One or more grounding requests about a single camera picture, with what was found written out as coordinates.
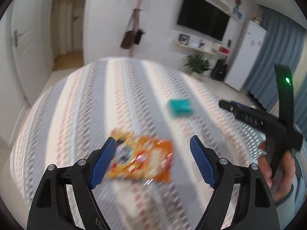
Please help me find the teal packet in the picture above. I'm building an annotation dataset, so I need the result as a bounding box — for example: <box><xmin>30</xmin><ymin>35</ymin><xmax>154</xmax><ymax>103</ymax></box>
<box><xmin>168</xmin><ymin>99</ymin><xmax>194</xmax><ymax>118</ymax></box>

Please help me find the orange snack bag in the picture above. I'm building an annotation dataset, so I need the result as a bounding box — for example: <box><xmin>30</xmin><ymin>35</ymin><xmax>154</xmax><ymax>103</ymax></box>
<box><xmin>106</xmin><ymin>129</ymin><xmax>173</xmax><ymax>183</ymax></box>

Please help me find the person's right hand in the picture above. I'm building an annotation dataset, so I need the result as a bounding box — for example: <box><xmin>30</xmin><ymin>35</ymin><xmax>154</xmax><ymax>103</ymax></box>
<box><xmin>257</xmin><ymin>150</ymin><xmax>295</xmax><ymax>202</ymax></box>

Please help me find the light blue plastic basket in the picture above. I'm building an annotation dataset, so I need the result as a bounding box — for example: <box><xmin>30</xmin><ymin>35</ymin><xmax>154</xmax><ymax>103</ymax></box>
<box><xmin>222</xmin><ymin>109</ymin><xmax>265</xmax><ymax>163</ymax></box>

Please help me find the black guitar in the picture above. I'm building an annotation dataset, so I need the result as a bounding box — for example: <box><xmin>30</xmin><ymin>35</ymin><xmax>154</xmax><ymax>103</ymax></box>
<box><xmin>210</xmin><ymin>39</ymin><xmax>232</xmax><ymax>81</ymax></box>

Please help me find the potted green plant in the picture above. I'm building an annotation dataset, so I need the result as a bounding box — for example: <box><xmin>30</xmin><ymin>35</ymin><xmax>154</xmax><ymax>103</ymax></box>
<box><xmin>184</xmin><ymin>53</ymin><xmax>211</xmax><ymax>75</ymax></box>

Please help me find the white standing air conditioner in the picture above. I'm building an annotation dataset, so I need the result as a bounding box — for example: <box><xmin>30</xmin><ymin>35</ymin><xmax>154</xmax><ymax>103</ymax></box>
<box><xmin>224</xmin><ymin>21</ymin><xmax>266</xmax><ymax>91</ymax></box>

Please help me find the blue curtain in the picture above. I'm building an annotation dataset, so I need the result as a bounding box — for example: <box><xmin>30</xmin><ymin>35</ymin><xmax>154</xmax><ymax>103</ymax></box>
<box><xmin>243</xmin><ymin>6</ymin><xmax>306</xmax><ymax>136</ymax></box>

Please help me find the striped woven tablecloth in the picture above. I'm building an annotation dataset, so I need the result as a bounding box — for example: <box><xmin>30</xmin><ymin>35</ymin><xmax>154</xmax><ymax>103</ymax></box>
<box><xmin>10</xmin><ymin>58</ymin><xmax>252</xmax><ymax>229</ymax></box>

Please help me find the black hanging bag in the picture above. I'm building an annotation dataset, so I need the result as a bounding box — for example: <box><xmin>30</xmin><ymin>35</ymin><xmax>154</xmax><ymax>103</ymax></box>
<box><xmin>134</xmin><ymin>29</ymin><xmax>146</xmax><ymax>45</ymax></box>

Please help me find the brown hanging bag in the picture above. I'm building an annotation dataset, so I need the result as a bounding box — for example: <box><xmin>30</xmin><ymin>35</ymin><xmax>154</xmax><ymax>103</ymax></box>
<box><xmin>120</xmin><ymin>10</ymin><xmax>136</xmax><ymax>49</ymax></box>

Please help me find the pink coat rack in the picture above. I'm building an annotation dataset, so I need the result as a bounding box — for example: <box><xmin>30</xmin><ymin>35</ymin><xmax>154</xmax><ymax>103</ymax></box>
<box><xmin>129</xmin><ymin>0</ymin><xmax>143</xmax><ymax>57</ymax></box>

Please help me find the white door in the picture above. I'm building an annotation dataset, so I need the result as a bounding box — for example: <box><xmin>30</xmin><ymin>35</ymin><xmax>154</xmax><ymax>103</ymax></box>
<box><xmin>11</xmin><ymin>0</ymin><xmax>54</xmax><ymax>106</ymax></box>

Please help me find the red white wall box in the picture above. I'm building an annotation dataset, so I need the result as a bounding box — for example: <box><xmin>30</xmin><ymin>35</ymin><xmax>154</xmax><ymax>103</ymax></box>
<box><xmin>212</xmin><ymin>43</ymin><xmax>230</xmax><ymax>56</ymax></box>

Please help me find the butterfly picture frame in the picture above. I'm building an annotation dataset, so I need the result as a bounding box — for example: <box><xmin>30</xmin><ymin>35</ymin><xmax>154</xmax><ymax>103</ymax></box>
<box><xmin>178</xmin><ymin>34</ymin><xmax>190</xmax><ymax>45</ymax></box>

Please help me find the white wall shelf lower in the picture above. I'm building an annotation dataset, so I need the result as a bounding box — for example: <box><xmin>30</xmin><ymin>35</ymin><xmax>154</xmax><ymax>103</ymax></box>
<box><xmin>171</xmin><ymin>38</ymin><xmax>217</xmax><ymax>56</ymax></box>

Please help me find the black wall television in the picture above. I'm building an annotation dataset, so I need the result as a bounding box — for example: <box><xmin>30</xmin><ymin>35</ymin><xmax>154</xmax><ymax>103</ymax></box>
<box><xmin>177</xmin><ymin>0</ymin><xmax>230</xmax><ymax>41</ymax></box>

